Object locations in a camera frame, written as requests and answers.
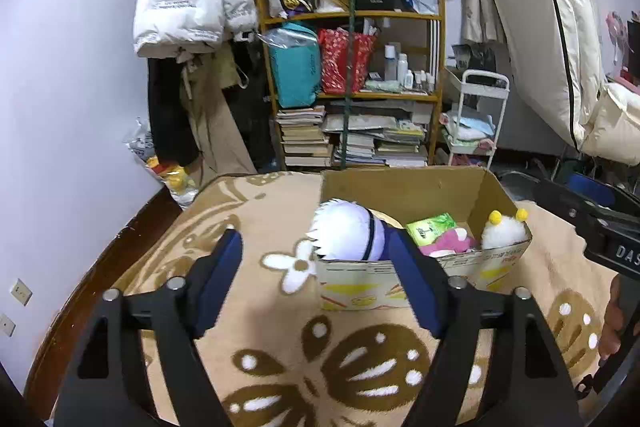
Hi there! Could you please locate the person's right hand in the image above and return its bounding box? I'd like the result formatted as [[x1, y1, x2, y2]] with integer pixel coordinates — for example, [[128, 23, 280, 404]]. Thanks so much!
[[598, 278, 625, 362]]

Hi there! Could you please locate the plastic bag pile on floor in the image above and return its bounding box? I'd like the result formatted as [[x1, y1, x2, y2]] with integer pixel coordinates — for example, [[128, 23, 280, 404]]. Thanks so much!
[[125, 117, 201, 208]]

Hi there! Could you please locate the pink plush bear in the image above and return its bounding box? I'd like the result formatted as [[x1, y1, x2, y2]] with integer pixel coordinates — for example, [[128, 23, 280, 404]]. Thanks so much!
[[417, 227, 478, 258]]

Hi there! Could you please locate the dark cloth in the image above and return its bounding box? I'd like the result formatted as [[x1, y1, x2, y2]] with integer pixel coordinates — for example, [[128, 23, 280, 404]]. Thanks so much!
[[452, 43, 496, 72]]

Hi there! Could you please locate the white trolley cart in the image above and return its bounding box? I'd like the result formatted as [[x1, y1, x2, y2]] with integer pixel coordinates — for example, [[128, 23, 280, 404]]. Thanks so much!
[[442, 68, 510, 170]]

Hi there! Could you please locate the cardboard box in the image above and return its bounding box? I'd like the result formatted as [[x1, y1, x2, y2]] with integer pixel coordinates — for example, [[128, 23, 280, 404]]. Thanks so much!
[[317, 166, 533, 312]]

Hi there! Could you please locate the stack of books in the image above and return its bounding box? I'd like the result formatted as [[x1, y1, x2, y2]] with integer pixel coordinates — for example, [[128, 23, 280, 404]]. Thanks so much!
[[275, 105, 333, 168]]

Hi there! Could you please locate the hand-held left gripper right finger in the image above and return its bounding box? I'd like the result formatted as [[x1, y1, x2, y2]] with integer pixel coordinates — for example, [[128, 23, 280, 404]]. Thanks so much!
[[386, 229, 586, 427]]

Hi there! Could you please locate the green pole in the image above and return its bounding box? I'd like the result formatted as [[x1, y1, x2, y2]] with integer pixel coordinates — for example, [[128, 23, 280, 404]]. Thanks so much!
[[341, 0, 358, 170]]

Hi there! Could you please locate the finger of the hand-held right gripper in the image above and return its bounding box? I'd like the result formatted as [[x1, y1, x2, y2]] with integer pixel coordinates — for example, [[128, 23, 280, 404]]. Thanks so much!
[[532, 178, 596, 230], [569, 172, 640, 220]]

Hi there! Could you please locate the dark hanging coat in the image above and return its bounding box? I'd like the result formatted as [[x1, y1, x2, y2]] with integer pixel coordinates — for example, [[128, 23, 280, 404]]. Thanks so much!
[[146, 54, 201, 168]]

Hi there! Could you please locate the beige flower-print blanket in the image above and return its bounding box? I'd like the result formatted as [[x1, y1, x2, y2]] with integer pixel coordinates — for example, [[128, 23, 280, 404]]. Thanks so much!
[[50, 169, 621, 427]]

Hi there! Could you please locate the white-haired purple doll plush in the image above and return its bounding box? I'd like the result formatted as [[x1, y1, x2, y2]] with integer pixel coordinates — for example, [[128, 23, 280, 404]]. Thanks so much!
[[306, 199, 387, 262]]

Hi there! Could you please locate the group of small bottles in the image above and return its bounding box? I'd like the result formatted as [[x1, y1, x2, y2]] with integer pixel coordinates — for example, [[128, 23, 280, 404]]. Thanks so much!
[[382, 44, 437, 90]]

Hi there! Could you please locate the pile of papers and magazines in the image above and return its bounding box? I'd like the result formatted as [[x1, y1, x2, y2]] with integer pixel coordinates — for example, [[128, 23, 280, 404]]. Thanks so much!
[[320, 99, 430, 168]]

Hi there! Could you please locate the white fluffy plush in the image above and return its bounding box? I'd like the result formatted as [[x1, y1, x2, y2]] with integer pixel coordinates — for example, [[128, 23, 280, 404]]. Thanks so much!
[[480, 208, 530, 250]]

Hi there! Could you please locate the green packet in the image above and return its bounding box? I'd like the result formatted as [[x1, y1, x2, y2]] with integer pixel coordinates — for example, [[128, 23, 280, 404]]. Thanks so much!
[[406, 213, 458, 249]]

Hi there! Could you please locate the beige hanging coat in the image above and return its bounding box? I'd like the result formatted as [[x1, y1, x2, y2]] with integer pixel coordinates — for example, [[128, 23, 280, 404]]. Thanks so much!
[[180, 42, 258, 175]]

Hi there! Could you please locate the wooden shelf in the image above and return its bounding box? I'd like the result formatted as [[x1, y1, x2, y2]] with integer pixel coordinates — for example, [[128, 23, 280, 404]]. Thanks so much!
[[255, 0, 446, 170]]

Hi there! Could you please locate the white mattress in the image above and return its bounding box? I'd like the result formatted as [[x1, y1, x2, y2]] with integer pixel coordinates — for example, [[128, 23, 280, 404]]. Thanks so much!
[[477, 0, 640, 165]]

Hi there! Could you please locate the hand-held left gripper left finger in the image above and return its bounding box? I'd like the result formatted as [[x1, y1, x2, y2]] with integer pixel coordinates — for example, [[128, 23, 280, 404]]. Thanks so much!
[[52, 228, 244, 427]]

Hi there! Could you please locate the teal bag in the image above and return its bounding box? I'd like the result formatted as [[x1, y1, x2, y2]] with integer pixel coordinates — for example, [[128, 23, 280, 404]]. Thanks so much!
[[267, 24, 322, 108]]

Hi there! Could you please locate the red gift bag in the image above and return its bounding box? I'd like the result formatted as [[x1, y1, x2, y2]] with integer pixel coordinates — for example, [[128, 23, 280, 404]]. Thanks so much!
[[318, 28, 377, 95]]

